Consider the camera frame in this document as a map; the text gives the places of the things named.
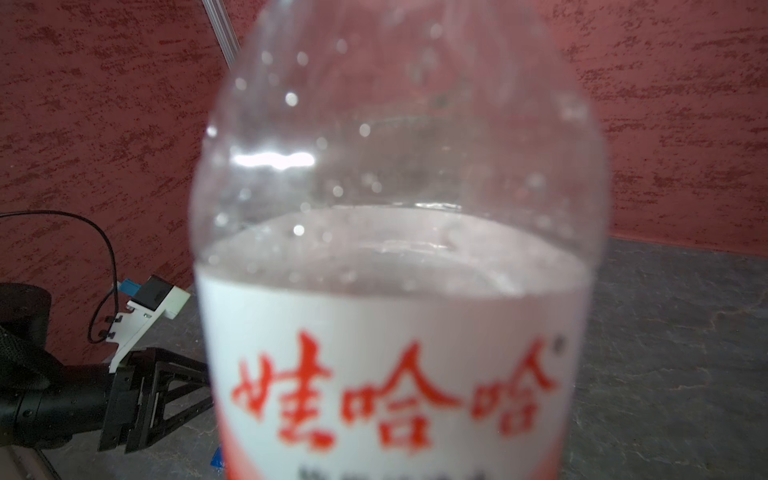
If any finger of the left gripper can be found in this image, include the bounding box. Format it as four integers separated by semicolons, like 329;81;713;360
125;348;214;453

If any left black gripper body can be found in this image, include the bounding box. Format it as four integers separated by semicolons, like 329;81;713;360
1;351;138;451

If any white red Wahaha bottle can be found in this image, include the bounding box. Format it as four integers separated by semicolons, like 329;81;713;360
189;1;610;479

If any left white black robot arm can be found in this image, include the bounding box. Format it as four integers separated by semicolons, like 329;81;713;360
1;283;214;453

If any left corner aluminium profile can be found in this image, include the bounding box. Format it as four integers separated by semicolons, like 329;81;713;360
202;0;240;68

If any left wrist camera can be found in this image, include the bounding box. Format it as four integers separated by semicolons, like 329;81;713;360
106;275;191;374

